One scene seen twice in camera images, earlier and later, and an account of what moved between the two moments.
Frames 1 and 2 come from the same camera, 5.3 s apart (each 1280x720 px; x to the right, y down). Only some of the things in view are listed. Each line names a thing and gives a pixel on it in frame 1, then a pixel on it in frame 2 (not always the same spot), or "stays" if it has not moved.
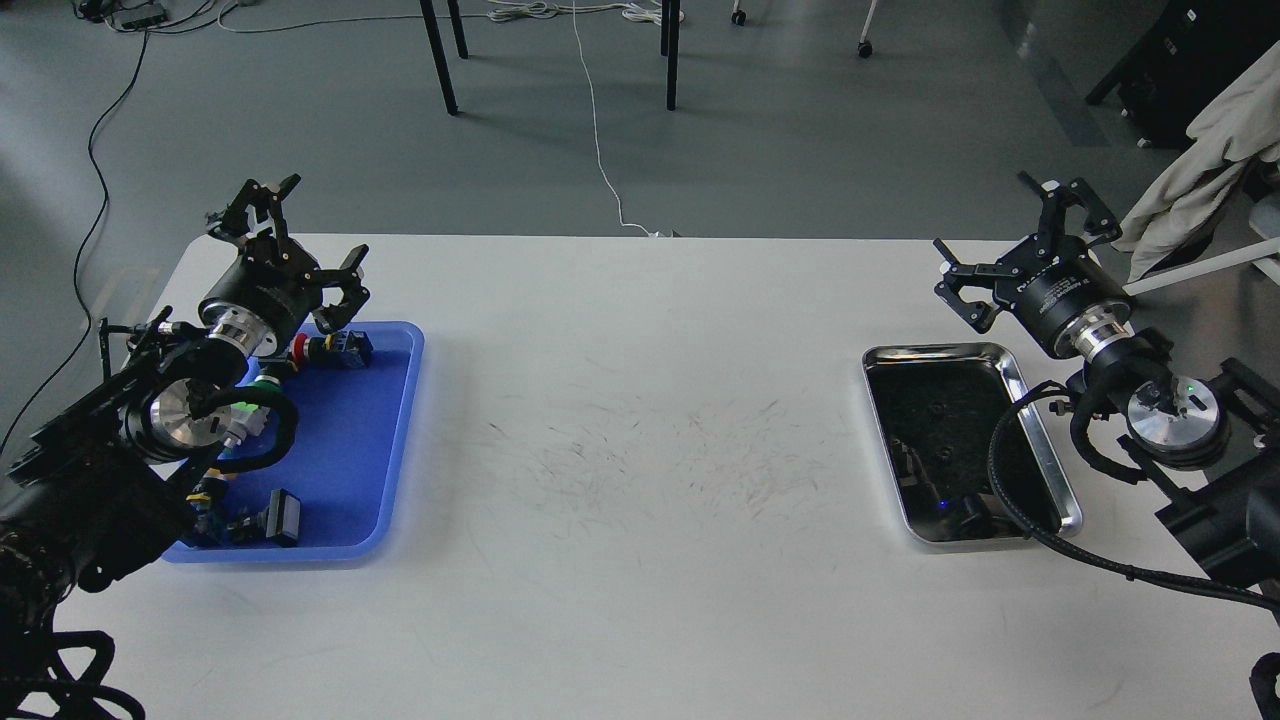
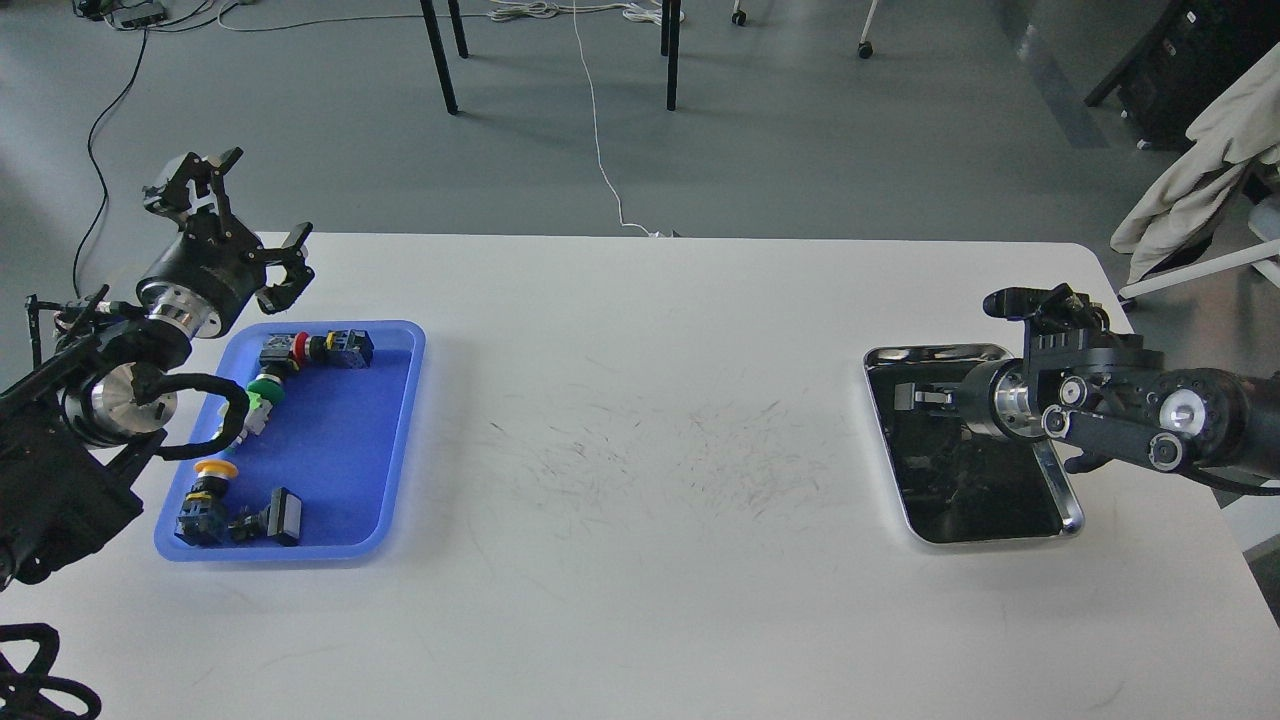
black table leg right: x=670 y=17 stays
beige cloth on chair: x=1238 y=126 stays
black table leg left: x=439 y=51 stays
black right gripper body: x=1058 y=291 to x=1002 y=398
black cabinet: x=1182 y=62 stays
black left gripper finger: x=232 y=219 to x=170 y=198
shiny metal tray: x=935 y=407 stays
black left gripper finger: x=349 y=279 to x=292 y=259
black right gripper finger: x=1055 y=199 to x=905 y=396
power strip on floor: x=138 y=17 stays
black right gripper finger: x=977 y=315 to x=1054 y=307
